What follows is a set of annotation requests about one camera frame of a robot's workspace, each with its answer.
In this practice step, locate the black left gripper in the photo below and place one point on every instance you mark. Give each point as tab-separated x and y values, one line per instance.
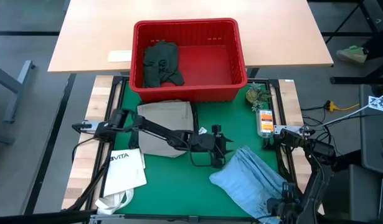
210	143

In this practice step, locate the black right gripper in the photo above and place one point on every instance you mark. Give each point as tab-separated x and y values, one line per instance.
284	205

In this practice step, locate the dark blue denim jeans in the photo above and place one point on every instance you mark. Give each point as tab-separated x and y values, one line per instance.
195	115

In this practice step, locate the pale blue denim garment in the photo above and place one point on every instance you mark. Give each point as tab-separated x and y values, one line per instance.
247	180

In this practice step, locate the beige garment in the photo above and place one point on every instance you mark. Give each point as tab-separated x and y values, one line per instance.
169	115

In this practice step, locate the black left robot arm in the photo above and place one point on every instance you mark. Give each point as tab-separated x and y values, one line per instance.
147	127

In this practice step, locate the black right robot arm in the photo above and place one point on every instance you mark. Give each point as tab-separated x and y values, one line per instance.
319	168

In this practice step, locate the red plastic laundry bin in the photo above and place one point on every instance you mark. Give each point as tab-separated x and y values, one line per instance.
206	90

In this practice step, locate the white paper garment tag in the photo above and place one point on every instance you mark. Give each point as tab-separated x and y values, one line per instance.
203	130

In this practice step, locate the orange white printed card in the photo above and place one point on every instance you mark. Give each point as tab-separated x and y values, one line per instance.
266	123

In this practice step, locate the small artificial potted plant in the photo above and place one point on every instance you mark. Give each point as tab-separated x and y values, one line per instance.
255	95

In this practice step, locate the green table mat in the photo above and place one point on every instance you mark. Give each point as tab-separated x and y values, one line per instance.
178	186

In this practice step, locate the grey metal box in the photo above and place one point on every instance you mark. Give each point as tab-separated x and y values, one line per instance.
362	193

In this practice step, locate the dark green garment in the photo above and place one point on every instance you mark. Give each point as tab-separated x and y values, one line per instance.
161	62

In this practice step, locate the white canvas tote bag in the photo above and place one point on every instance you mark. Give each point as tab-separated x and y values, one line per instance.
125	171

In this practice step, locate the grey cabinet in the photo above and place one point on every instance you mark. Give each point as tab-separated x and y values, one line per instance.
375	140

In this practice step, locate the white paper label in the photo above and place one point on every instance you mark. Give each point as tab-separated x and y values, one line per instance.
119	56

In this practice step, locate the white printed sign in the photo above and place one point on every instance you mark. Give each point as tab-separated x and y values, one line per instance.
379	105

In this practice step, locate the person's green shoe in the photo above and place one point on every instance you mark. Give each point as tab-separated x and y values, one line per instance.
353	54

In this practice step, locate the black table base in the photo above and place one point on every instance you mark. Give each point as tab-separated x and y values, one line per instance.
347	33

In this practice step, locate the light wooden table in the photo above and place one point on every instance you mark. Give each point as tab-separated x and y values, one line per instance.
94	31

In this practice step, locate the black steel floor beam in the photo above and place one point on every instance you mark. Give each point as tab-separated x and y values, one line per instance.
49	149

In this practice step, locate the person's leg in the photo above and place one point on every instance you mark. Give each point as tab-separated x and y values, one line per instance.
379	45

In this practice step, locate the grey table leg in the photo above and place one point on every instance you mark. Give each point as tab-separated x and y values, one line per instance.
17	93

